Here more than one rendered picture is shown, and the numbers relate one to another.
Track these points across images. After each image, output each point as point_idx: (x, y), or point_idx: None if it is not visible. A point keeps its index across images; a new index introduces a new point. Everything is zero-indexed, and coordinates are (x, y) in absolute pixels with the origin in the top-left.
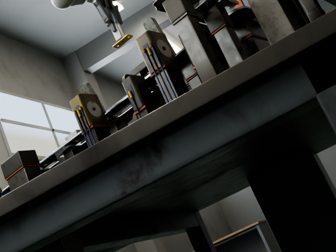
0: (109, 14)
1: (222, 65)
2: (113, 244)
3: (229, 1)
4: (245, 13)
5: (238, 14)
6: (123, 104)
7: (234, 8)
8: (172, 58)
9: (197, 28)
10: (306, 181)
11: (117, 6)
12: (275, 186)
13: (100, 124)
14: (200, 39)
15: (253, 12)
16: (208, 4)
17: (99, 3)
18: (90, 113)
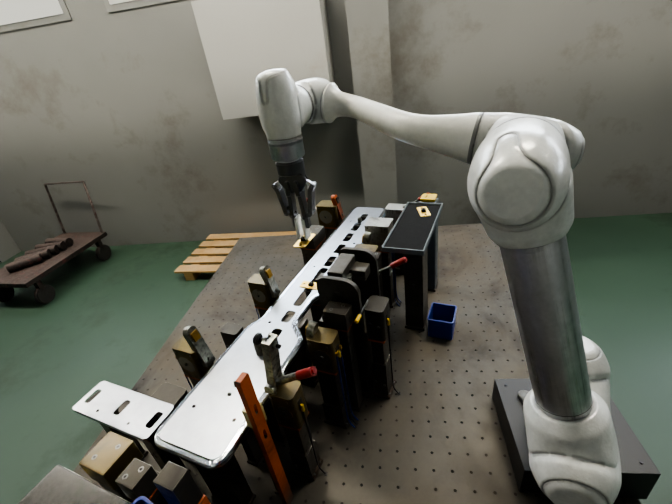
0: (289, 206)
1: None
2: None
3: (135, 431)
4: (179, 440)
5: (175, 432)
6: (288, 301)
7: (517, 290)
8: (195, 373)
9: (104, 427)
10: None
11: (312, 187)
12: None
13: (262, 308)
14: (106, 432)
15: (184, 448)
16: (130, 413)
17: (275, 191)
18: (254, 298)
